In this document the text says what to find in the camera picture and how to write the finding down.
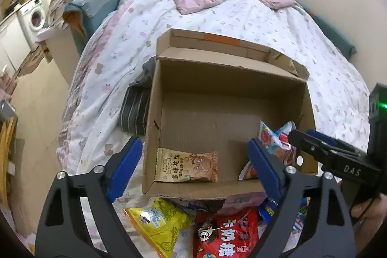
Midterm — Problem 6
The white storage cabinet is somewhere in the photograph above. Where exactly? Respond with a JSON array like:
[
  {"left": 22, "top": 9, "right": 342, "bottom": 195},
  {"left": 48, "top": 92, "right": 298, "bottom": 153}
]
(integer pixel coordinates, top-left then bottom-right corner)
[{"left": 36, "top": 26, "right": 79, "bottom": 86}]

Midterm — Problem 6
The white kitchen cabinet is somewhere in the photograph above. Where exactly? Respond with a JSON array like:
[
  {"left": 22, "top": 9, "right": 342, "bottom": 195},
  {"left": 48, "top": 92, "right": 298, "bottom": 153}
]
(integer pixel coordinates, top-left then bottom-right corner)
[{"left": 1, "top": 13, "right": 31, "bottom": 71}]

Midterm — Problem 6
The blue chip bag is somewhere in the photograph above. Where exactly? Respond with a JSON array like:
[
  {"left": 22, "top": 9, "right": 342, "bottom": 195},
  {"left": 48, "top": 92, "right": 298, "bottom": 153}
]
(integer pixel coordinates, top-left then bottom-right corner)
[{"left": 258, "top": 197, "right": 310, "bottom": 234}]

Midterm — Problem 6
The right hand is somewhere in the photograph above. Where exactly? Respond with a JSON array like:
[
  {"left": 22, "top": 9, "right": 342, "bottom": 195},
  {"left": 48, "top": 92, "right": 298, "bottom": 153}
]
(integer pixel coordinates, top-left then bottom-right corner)
[{"left": 351, "top": 194, "right": 386, "bottom": 248}]

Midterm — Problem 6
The tan peanut snack packet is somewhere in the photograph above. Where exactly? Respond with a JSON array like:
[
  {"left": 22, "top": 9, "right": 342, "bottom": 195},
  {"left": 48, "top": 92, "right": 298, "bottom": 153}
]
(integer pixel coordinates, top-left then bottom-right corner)
[{"left": 155, "top": 148, "right": 218, "bottom": 183}]

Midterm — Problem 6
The white red snack bag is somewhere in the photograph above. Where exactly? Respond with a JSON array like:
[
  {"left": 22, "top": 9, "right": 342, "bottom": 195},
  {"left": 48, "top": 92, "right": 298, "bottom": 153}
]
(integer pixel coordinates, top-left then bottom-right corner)
[{"left": 257, "top": 120, "right": 296, "bottom": 166}]

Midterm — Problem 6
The yellow triangular snack bag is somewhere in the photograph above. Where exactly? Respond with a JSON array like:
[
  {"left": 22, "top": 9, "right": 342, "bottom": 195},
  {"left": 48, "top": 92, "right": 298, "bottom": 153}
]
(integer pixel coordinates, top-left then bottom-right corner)
[{"left": 125, "top": 198, "right": 194, "bottom": 257}]

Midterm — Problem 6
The brown cardboard box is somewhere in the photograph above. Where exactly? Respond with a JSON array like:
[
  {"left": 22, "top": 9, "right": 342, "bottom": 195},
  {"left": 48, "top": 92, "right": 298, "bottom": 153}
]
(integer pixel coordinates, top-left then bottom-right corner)
[{"left": 142, "top": 29, "right": 315, "bottom": 200}]

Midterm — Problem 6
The patterned floor mat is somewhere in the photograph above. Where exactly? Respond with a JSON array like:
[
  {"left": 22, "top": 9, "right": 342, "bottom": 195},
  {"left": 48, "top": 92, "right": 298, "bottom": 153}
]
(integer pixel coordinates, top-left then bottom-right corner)
[{"left": 15, "top": 46, "right": 45, "bottom": 77}]

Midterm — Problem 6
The dark striped cloth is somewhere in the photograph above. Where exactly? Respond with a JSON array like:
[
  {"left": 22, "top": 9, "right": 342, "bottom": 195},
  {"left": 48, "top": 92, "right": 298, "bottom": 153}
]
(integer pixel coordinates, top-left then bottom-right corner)
[{"left": 119, "top": 57, "right": 156, "bottom": 136}]

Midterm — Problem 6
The pink bear snack packet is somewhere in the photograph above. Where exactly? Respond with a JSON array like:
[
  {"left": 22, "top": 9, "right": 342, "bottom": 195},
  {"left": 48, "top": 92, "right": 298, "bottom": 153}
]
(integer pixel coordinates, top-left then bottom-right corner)
[{"left": 216, "top": 192, "right": 266, "bottom": 215}]

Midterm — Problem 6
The floral white bed quilt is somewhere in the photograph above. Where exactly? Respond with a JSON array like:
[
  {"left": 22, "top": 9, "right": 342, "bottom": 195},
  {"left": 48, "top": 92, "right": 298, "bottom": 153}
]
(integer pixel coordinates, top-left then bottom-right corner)
[{"left": 56, "top": 0, "right": 371, "bottom": 258}]

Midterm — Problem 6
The white washing machine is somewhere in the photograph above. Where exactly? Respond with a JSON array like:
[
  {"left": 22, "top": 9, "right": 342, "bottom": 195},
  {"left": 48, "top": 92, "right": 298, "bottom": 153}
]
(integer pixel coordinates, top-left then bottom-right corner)
[{"left": 17, "top": 0, "right": 45, "bottom": 50}]

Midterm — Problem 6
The teal bed edge cushion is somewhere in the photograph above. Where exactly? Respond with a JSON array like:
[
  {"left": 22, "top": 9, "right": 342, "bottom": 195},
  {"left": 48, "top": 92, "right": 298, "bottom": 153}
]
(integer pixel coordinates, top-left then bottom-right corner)
[{"left": 292, "top": 0, "right": 357, "bottom": 61}]

